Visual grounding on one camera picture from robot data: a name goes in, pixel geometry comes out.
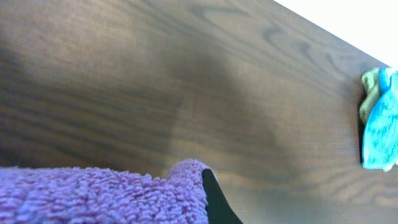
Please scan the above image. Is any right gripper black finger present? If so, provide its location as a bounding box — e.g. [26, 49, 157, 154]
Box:
[201, 169, 243, 224]

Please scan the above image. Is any purple microfiber cloth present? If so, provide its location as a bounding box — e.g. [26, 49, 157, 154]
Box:
[1, 159, 209, 223]

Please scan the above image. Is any blue microfiber cloth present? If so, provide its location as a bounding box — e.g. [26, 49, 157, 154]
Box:
[361, 67, 398, 171]

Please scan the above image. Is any yellow-green microfiber cloth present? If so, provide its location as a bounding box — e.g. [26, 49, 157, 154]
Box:
[359, 66, 398, 173]

